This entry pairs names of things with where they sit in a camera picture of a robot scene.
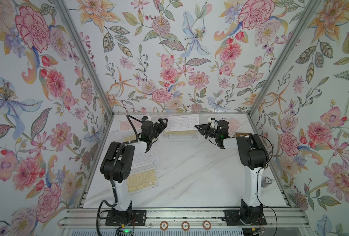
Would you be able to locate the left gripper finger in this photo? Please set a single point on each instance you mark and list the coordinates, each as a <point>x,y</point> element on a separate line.
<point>163,123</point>
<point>156,133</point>

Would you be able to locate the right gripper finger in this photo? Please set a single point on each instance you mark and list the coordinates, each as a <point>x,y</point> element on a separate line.
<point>204,129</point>
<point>221,122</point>

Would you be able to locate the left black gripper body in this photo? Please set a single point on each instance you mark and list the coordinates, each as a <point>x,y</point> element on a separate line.
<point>155,128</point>

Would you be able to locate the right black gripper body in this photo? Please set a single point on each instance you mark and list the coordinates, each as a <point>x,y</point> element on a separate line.
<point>216,136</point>

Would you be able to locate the pink keyboard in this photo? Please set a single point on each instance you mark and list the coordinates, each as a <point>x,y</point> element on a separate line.
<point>125,125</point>
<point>233,126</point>

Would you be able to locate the white keyboard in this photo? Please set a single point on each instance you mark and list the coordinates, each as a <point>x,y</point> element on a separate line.
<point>146,158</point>
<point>182,123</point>

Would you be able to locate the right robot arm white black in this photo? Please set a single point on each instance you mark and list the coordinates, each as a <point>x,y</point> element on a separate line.
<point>253,156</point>

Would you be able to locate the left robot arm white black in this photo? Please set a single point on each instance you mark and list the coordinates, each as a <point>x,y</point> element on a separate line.
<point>117,163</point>

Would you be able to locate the wooden chessboard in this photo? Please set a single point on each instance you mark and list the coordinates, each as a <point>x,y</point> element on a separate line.
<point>242,134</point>

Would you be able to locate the silver patterned can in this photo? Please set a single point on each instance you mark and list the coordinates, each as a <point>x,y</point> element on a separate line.
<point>266,181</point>

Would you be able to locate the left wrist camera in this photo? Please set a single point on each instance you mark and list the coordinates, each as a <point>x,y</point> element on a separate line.
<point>146,118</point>

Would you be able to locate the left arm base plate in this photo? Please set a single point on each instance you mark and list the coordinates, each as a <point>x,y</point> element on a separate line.
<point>129,217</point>

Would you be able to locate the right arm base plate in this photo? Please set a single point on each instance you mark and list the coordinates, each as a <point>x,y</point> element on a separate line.
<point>236,217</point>

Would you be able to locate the right orange ring marker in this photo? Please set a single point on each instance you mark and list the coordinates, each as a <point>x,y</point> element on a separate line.
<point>207,225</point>

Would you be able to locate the orange ring marker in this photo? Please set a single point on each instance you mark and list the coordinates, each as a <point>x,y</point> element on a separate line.
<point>164,225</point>
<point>185,226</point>
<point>207,225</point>

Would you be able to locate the left orange ring marker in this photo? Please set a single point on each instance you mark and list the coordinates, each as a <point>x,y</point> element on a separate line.
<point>164,225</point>

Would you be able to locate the middle orange ring marker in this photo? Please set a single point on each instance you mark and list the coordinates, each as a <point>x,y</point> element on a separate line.
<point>185,226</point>

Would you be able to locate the aluminium front rail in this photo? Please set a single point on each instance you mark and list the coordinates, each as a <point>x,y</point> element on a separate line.
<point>276,217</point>

